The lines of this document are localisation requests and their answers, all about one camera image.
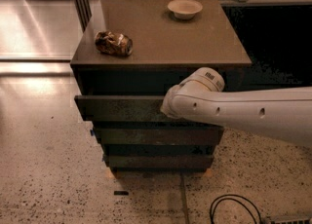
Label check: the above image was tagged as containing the white ceramic bowl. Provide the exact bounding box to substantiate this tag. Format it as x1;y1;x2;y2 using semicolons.
168;0;203;20

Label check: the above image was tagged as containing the bottom drawer front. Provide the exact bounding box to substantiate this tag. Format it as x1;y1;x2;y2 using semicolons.
103;155;214;169

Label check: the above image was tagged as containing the grey power strip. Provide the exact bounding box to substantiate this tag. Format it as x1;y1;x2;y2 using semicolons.
264;215;312;224

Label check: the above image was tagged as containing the middle drawer front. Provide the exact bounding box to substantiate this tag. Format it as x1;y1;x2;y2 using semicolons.
94;128;223;145

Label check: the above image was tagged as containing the black cable on floor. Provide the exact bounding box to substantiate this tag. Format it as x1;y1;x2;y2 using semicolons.
209;194;263;224

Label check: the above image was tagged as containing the grey drawer cabinet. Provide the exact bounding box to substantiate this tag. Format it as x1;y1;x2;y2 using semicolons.
71;0;251;157

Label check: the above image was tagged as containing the crushed brown soda can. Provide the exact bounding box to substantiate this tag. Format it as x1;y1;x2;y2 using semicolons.
95;31;133;56

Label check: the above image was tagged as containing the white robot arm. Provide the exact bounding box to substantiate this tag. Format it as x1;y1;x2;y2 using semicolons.
161;67;312;147

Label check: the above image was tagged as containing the drawer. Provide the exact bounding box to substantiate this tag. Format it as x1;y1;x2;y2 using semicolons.
74;95;177;122
94;128;223;145
103;155;214;169

